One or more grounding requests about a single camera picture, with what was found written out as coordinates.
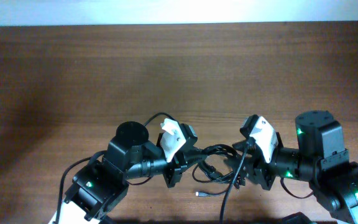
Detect black usb cables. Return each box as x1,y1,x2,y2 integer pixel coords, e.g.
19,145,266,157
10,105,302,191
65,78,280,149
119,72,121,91
191,144,245,198

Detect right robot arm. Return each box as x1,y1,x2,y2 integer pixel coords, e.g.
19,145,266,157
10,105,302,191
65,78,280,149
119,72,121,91
226,110,358,223

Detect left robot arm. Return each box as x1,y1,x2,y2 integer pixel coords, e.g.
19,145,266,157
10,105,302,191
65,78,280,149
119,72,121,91
51,118,207,223

